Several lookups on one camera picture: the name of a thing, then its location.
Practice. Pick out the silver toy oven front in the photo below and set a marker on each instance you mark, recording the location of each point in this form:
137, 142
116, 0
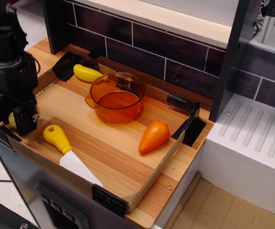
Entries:
53, 203

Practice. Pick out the yellow-green toy potato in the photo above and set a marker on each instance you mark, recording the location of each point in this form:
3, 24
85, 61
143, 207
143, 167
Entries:
12, 120

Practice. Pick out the white ribbed drainer counter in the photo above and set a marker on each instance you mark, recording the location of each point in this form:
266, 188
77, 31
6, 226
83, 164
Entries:
239, 152

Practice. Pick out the orange transparent plastic pot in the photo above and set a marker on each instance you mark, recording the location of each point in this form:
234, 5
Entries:
116, 98

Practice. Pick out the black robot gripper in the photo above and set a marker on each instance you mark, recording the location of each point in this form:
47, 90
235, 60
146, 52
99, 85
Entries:
17, 81

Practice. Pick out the dark grey vertical post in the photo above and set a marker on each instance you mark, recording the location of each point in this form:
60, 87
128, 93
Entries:
240, 36

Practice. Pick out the yellow toy banana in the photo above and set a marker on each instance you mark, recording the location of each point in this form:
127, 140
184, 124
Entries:
87, 74

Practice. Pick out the orange toy carrot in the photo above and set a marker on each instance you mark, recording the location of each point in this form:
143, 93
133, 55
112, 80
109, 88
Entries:
155, 135

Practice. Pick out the yellow-handled toy knife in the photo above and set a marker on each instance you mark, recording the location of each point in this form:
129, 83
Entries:
54, 135

